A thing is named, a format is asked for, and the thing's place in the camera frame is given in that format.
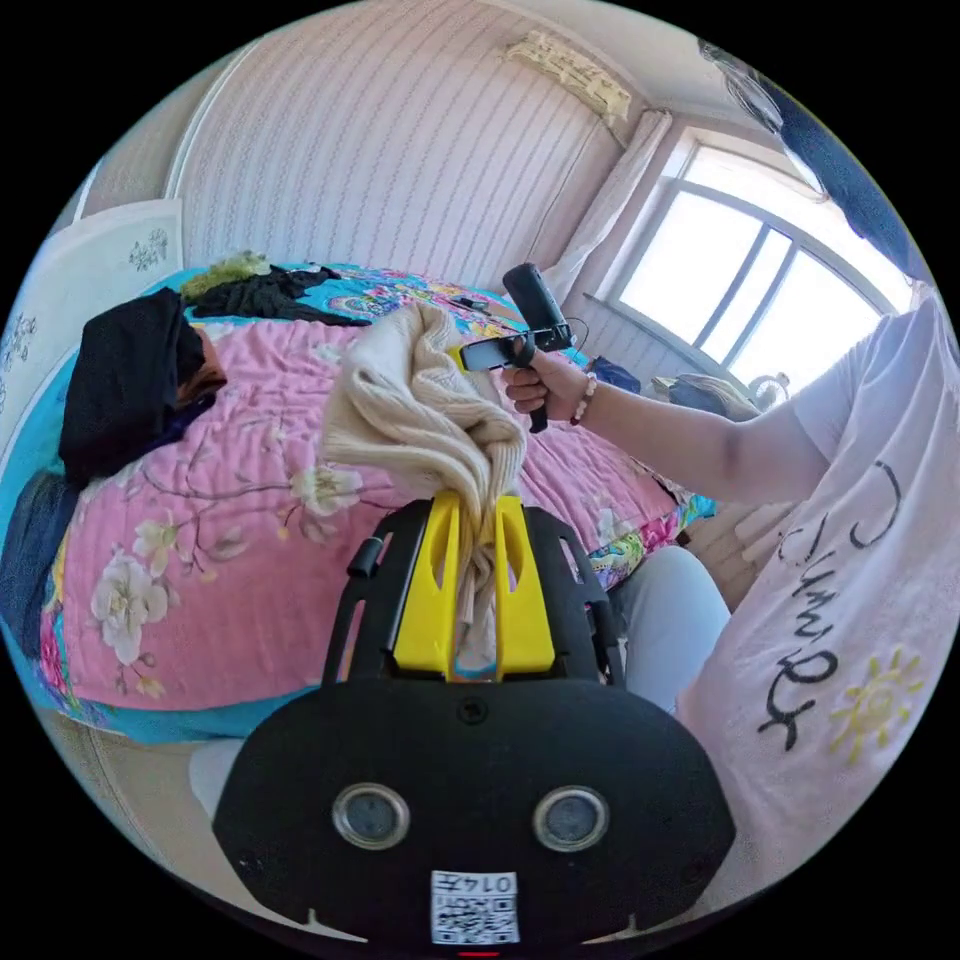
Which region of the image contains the dark blue garment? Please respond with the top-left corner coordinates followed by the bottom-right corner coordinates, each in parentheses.
top-left (0, 470), bottom-right (81, 660)

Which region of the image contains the white headboard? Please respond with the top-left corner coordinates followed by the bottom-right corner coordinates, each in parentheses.
top-left (0, 197), bottom-right (187, 459)

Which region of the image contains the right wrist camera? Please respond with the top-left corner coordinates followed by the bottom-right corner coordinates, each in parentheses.
top-left (501, 262), bottom-right (574, 340)

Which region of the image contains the black garment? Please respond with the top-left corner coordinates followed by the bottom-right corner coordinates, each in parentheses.
top-left (184, 263), bottom-right (374, 328)

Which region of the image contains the person's right forearm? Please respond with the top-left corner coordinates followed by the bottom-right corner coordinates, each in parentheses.
top-left (571, 373), bottom-right (828, 505)

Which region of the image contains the person's body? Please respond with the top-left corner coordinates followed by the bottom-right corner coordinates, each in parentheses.
top-left (603, 71), bottom-right (948, 913)

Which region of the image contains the bed with pink floral quilt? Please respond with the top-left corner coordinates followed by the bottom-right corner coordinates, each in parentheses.
top-left (0, 260), bottom-right (718, 744)

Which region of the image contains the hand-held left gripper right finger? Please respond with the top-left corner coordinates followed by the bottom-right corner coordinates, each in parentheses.
top-left (492, 494), bottom-right (557, 674)

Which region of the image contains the white curtain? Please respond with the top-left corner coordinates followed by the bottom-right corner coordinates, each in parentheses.
top-left (541, 109), bottom-right (674, 301)

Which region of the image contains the beige v-neck sweater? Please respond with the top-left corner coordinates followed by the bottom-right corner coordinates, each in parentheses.
top-left (320, 303), bottom-right (528, 676)

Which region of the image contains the yellow-green fuzzy garment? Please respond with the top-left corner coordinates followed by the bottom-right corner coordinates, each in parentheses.
top-left (178, 251), bottom-right (273, 299)

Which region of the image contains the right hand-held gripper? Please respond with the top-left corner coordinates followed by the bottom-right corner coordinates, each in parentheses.
top-left (447, 322), bottom-right (577, 436)

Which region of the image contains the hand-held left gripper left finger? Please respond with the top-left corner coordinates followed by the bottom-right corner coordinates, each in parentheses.
top-left (392, 493), bottom-right (461, 671)

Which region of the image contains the window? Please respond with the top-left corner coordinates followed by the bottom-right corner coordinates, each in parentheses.
top-left (599, 127), bottom-right (918, 395)

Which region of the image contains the person's right hand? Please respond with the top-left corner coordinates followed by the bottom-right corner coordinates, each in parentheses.
top-left (500, 347), bottom-right (595, 430)

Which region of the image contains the pile of clothes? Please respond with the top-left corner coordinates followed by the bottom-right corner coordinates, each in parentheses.
top-left (56, 287), bottom-right (229, 485)

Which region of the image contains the air conditioner with lace cover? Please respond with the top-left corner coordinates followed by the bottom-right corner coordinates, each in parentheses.
top-left (500, 29), bottom-right (633, 121)

